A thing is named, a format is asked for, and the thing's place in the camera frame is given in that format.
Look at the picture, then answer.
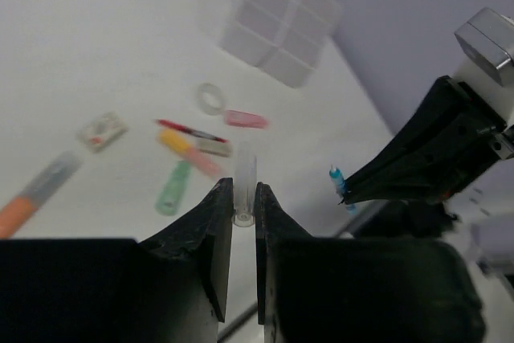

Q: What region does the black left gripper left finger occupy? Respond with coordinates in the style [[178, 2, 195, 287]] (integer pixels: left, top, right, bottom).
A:
[[1, 178, 233, 342]]

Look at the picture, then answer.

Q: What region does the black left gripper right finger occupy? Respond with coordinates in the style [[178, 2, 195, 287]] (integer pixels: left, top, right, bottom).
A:
[[255, 183, 486, 342]]

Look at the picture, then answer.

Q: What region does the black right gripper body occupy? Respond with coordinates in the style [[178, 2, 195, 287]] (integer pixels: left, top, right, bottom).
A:
[[437, 76, 513, 235]]

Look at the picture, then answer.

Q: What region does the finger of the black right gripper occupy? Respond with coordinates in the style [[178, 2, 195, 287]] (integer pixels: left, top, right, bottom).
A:
[[342, 174, 462, 204], [345, 76, 507, 194]]

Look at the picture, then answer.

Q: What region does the blue gel pen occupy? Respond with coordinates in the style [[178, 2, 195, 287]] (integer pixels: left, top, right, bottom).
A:
[[328, 165, 357, 214]]

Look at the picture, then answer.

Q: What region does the clear plastic pen cap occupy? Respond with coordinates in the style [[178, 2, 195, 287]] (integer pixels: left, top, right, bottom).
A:
[[232, 142, 257, 227]]

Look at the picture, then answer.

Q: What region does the white eraser in sleeve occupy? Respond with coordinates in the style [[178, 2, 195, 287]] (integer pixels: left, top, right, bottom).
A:
[[196, 138, 232, 157]]

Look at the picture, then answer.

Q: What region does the yellow pink highlighter marker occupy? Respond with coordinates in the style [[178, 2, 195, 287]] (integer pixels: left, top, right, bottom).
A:
[[158, 129, 222, 179]]

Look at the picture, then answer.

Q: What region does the white staples box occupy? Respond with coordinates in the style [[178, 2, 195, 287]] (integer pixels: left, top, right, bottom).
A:
[[76, 112, 128, 153]]

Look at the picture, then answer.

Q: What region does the orange grey highlighter marker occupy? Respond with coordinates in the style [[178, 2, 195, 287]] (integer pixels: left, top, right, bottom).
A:
[[1, 151, 82, 239]]

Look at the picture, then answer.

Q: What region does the pink correction tape dispenser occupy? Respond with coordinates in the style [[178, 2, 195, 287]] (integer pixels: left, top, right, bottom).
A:
[[223, 110, 269, 129]]

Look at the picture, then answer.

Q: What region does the clear adhesive tape roll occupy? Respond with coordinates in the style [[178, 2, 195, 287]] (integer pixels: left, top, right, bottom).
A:
[[196, 83, 226, 116]]

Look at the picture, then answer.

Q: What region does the white right storage container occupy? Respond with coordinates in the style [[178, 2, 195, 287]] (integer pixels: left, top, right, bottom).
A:
[[259, 0, 342, 88]]

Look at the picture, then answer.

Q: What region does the white storage container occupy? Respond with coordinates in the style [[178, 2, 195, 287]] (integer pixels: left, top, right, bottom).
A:
[[259, 0, 342, 88], [220, 0, 293, 67]]

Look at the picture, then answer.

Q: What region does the white left storage container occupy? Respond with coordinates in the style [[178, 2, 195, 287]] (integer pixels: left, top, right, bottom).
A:
[[220, 0, 293, 67]]

